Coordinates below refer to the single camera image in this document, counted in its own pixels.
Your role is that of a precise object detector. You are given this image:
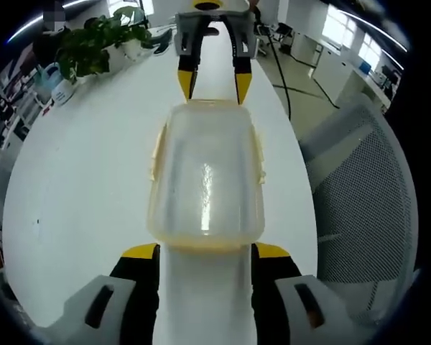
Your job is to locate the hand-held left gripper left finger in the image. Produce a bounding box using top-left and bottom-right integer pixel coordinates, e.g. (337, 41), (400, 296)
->
(39, 242), (161, 345)

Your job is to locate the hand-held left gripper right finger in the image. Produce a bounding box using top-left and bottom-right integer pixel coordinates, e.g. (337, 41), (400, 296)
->
(251, 242), (376, 345)

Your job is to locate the clear container with plastic buckle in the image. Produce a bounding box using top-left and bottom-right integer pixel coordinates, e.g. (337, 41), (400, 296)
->
(144, 97), (267, 255)

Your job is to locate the dark flat object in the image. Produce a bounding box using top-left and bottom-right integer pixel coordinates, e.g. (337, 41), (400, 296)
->
(153, 29), (177, 55)

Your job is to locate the white planter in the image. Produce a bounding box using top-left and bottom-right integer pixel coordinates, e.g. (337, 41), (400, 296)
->
(106, 38), (145, 65)

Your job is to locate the white cabinet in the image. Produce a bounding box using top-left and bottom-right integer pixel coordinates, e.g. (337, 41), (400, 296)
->
(312, 42), (362, 95)

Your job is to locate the green potted plant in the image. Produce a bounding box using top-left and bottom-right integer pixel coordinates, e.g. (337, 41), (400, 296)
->
(55, 5), (154, 86)

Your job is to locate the blue watering can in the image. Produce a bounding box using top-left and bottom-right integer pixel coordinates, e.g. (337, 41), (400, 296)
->
(37, 61), (78, 108)

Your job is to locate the grey mesh office chair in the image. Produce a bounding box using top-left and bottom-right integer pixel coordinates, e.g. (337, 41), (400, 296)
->
(297, 103), (422, 326)

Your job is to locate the black cable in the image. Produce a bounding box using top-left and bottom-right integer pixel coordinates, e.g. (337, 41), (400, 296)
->
(267, 34), (294, 121)

